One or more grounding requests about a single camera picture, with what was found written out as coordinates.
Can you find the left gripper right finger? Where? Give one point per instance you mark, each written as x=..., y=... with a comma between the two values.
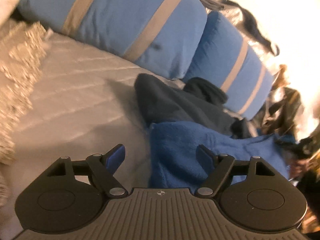
x=218, y=168

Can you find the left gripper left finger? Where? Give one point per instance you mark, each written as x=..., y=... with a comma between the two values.
x=103, y=167

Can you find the blue fleece jacket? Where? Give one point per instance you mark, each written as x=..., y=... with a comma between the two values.
x=180, y=120

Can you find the folded navy white clothes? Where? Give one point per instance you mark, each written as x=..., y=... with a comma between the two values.
x=251, y=26

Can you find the quilted grey bedspread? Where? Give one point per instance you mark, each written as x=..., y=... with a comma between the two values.
x=84, y=103

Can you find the black bag red trim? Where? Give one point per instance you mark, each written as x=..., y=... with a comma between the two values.
x=281, y=117

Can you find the brown teddy bear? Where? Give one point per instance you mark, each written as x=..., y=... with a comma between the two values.
x=281, y=78

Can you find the right blue striped pillow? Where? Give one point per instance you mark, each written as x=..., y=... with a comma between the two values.
x=225, y=59

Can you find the blue striped pillow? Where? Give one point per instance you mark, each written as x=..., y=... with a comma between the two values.
x=225, y=59
x=158, y=35

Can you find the lace trimmed pillow cover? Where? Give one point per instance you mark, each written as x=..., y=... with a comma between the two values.
x=22, y=50

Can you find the left blue striped pillow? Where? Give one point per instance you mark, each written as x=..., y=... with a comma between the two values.
x=158, y=35

